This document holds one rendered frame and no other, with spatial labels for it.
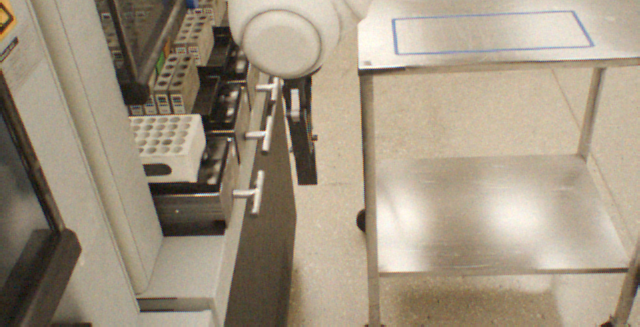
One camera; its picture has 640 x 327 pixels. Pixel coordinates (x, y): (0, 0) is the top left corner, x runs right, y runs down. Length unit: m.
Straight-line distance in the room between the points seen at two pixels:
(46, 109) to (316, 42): 0.26
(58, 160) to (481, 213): 1.18
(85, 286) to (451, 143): 1.77
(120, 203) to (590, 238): 1.14
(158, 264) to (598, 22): 0.89
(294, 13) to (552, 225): 1.18
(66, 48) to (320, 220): 1.44
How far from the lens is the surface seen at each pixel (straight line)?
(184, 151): 0.94
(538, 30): 1.30
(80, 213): 0.74
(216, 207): 0.97
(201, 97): 1.14
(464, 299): 1.86
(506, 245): 1.61
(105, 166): 0.80
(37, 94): 0.66
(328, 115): 2.51
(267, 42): 0.61
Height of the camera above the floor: 1.41
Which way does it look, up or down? 37 degrees down
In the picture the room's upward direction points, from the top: 5 degrees counter-clockwise
